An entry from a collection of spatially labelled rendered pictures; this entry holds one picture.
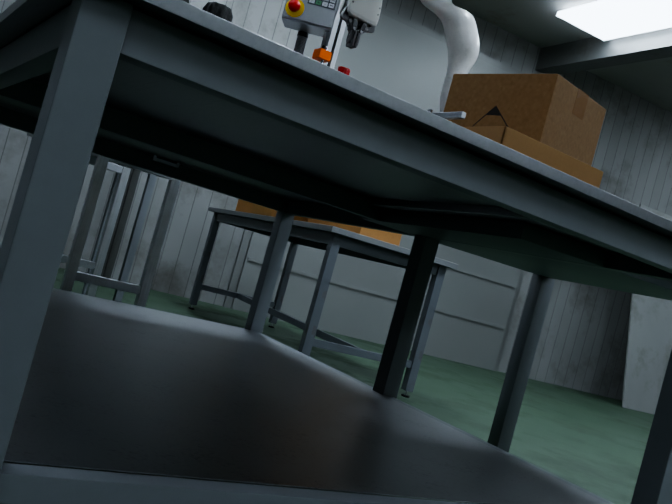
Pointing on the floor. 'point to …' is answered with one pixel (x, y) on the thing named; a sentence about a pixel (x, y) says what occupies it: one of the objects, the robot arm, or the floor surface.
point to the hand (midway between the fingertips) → (352, 40)
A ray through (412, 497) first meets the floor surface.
